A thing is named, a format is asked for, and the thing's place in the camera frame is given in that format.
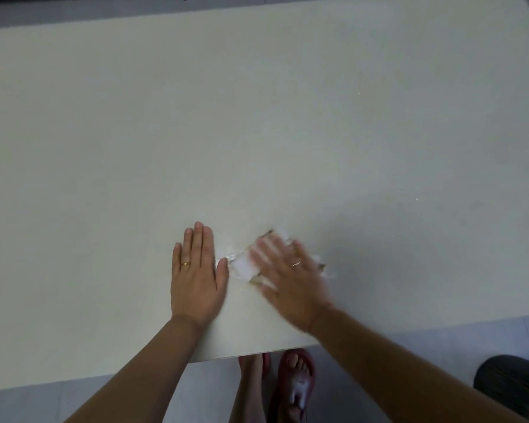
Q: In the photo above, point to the white table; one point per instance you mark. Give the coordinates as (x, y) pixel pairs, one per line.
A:
(247, 105)

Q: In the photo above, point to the person's left hand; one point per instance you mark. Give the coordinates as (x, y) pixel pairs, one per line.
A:
(196, 290)

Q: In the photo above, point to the red right slipper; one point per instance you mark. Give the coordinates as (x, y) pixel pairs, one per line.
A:
(280, 392)

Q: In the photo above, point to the person's right hand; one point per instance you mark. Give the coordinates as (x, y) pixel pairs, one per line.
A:
(297, 290)

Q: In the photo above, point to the person's left forearm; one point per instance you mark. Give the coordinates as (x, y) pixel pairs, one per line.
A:
(132, 378)

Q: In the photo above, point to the dark ribbed round object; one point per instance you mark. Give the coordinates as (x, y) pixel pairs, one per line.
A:
(507, 383)

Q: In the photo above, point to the person's left leg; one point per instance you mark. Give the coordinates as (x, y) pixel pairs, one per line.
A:
(247, 392)

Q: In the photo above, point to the person's right forearm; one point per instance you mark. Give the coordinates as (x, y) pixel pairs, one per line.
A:
(401, 378)

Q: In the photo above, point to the person's right leg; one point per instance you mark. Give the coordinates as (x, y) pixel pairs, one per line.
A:
(299, 383)

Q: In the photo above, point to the white patterned cleaning cloth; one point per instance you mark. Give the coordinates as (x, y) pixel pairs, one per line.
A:
(242, 266)

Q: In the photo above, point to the person's leg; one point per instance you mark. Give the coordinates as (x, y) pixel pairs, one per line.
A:
(247, 392)
(299, 383)

